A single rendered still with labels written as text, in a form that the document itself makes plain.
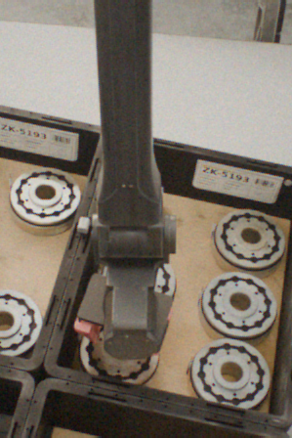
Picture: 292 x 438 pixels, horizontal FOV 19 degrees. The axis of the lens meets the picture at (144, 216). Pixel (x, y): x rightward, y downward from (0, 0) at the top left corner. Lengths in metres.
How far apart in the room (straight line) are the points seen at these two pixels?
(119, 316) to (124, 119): 0.22
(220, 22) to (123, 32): 2.20
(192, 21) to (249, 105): 1.27
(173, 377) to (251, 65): 0.78
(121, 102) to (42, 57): 0.94
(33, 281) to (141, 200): 0.40
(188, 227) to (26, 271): 0.25
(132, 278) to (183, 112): 0.74
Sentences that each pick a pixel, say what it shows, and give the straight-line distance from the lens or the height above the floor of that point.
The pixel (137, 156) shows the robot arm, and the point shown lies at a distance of 0.79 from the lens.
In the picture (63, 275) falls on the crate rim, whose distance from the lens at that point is 1.08.
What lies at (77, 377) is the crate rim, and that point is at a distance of 1.01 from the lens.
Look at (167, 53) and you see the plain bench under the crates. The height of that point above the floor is 0.70.
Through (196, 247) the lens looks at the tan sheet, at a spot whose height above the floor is 0.83.
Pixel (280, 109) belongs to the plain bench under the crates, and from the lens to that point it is 1.64.
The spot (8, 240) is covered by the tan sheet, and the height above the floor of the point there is 0.83.
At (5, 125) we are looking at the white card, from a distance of 1.27.
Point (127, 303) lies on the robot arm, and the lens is 0.88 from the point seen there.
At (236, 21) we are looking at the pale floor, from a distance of 2.92.
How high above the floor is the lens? 1.84
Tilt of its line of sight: 53 degrees down
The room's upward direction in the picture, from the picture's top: 9 degrees clockwise
